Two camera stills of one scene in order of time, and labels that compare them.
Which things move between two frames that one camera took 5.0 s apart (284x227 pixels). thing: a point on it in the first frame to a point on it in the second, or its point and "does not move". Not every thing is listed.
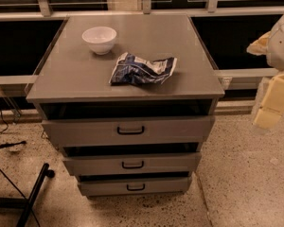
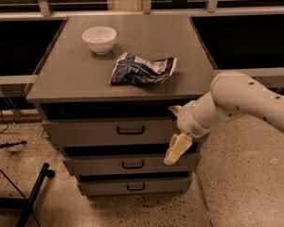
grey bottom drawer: [137, 185] does not move
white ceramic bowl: [100, 39] does not move
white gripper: [282, 49] to [188, 121]
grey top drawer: [128, 131] does not move
